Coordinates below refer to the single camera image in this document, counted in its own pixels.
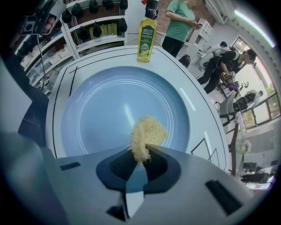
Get group of black caps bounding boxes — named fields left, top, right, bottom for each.
left=54, top=0, right=129, bottom=44

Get large black-framed window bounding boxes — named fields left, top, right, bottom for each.
left=232, top=36, right=277, bottom=127

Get grey chair black legs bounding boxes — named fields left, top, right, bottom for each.
left=216, top=94, right=239, bottom=128

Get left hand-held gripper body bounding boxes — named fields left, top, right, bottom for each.
left=23, top=0, right=66, bottom=35

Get person's dark trousers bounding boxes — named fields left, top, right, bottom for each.
left=17, top=87, right=50, bottom=148

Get yellow oil bottle black cap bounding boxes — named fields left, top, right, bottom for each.
left=137, top=0, right=159, bottom=63

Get beige fluffy fibre clump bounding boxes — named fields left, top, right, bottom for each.
left=130, top=116, right=169, bottom=164

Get white partition board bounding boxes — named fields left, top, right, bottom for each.
left=126, top=0, right=145, bottom=36

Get white cubby shelf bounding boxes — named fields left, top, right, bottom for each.
left=190, top=18, right=215, bottom=52

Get person's left hand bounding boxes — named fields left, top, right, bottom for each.
left=42, top=13, right=57, bottom=35

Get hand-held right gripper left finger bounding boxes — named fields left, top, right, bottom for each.
left=54, top=146, right=138, bottom=225

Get blue big plate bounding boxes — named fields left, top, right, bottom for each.
left=61, top=66, right=191, bottom=192

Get small white flower plant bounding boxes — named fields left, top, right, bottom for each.
left=240, top=140, right=252, bottom=152

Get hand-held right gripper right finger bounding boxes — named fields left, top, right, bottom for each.
left=137, top=144, right=251, bottom=225

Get white shelving unit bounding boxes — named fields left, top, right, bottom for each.
left=13, top=0, right=129, bottom=93

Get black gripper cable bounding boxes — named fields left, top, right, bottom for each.
left=36, top=33, right=49, bottom=88

